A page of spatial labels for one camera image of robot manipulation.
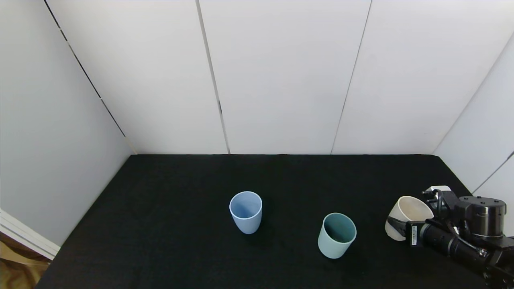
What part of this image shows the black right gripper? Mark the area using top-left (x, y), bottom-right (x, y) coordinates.
top-left (387, 216), bottom-right (454, 256)

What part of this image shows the beige plastic cup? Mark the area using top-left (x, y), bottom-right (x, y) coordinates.
top-left (385, 195), bottom-right (435, 242)

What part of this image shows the teal green plastic cup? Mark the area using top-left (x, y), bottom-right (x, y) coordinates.
top-left (317, 212), bottom-right (357, 259)

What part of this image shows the light blue plastic cup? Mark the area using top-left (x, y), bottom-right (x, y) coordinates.
top-left (229, 191), bottom-right (263, 234)

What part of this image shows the black table cloth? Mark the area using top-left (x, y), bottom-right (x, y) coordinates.
top-left (36, 155), bottom-right (514, 289)

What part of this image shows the black camera cable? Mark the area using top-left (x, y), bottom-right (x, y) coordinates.
top-left (422, 190), bottom-right (457, 238)

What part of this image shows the white panel frame strip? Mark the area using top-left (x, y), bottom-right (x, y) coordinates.
top-left (0, 209), bottom-right (61, 261)

